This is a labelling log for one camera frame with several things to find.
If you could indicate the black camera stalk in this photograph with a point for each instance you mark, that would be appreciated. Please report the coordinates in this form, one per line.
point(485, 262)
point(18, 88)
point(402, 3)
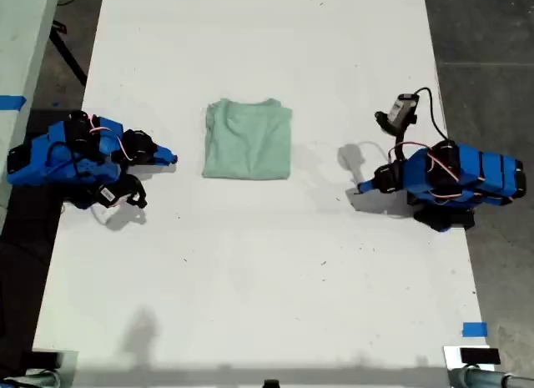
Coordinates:
point(135, 183)
point(383, 123)

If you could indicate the black camera box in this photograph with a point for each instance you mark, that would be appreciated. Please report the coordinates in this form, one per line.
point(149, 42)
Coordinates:
point(109, 192)
point(402, 109)

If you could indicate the blue tape strip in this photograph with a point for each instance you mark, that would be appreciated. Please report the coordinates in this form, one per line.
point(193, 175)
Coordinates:
point(475, 329)
point(12, 102)

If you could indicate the pale side table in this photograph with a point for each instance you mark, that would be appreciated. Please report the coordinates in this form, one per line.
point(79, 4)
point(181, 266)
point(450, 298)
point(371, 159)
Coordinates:
point(21, 37)

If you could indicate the pale green T-shirt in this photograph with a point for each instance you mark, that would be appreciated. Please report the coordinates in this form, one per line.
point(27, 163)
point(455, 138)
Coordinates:
point(246, 146)

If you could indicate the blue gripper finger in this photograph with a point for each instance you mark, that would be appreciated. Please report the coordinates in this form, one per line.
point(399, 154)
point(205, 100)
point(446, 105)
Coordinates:
point(368, 183)
point(368, 189)
point(160, 160)
point(165, 152)

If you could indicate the grey metal tube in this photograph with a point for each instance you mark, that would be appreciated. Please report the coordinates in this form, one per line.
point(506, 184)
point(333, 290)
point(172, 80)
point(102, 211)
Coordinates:
point(480, 379)
point(25, 380)

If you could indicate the small black box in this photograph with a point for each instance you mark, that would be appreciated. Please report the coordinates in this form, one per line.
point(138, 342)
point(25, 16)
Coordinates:
point(480, 356)
point(46, 360)

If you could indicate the small black knob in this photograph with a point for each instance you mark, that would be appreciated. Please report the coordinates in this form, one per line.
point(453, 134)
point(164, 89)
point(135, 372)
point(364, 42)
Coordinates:
point(271, 384)

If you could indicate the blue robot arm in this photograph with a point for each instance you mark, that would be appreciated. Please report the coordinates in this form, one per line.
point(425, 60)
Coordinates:
point(488, 171)
point(54, 162)

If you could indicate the black stand leg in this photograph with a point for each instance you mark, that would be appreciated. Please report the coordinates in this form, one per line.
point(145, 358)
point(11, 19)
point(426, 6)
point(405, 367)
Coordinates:
point(69, 56)

